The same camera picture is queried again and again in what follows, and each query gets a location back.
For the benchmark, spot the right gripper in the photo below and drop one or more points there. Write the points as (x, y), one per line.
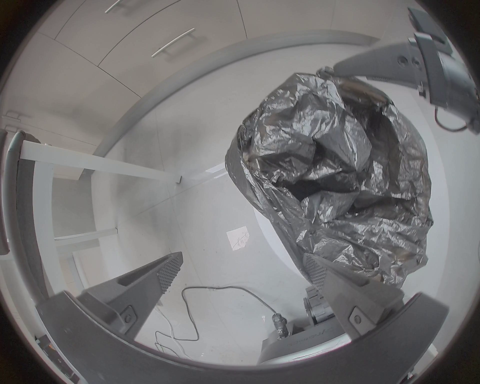
(431, 71)

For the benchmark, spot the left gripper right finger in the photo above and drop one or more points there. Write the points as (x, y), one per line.
(360, 303)

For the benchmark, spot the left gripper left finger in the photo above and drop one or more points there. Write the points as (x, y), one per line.
(135, 300)

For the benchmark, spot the black plastic bag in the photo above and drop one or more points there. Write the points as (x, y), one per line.
(337, 168)

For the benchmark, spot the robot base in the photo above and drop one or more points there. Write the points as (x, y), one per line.
(300, 345)

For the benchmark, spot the grey chair with white legs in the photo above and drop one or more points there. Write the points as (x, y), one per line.
(93, 165)

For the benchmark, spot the beige cabinet with drawers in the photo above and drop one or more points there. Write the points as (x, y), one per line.
(112, 45)

